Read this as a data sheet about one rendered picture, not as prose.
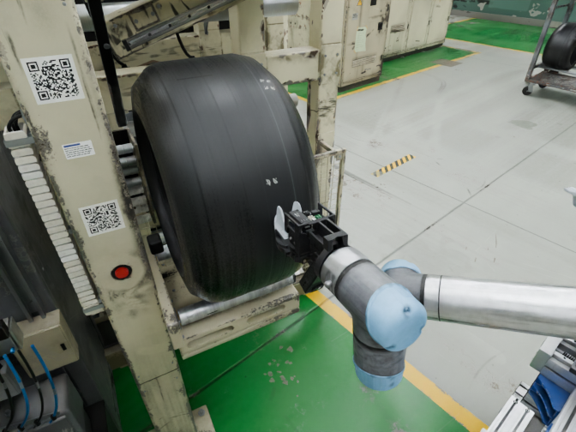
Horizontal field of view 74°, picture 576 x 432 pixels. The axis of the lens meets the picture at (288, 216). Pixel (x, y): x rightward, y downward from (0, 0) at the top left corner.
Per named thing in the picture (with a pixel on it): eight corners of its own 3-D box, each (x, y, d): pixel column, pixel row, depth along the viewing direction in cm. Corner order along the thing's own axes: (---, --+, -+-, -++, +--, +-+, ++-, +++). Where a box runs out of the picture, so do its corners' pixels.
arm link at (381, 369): (411, 344, 64) (416, 296, 58) (399, 404, 56) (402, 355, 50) (365, 332, 67) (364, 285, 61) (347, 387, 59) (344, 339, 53)
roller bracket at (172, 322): (174, 351, 97) (167, 327, 91) (144, 258, 126) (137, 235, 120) (187, 346, 98) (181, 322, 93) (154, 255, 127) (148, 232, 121)
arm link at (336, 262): (374, 291, 59) (329, 310, 56) (356, 275, 63) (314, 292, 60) (377, 252, 56) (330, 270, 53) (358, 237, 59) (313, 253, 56)
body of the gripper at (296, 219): (318, 200, 68) (360, 231, 58) (318, 240, 72) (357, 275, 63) (279, 211, 65) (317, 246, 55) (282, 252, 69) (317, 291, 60)
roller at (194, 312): (178, 331, 99) (176, 320, 96) (174, 318, 102) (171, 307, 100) (297, 285, 112) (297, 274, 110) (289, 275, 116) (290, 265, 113)
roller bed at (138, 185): (95, 239, 126) (65, 158, 108) (92, 216, 136) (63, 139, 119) (156, 223, 133) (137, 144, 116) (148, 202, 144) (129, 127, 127)
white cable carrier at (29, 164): (87, 315, 94) (2, 135, 66) (85, 302, 97) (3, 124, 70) (105, 309, 96) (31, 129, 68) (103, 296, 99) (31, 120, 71)
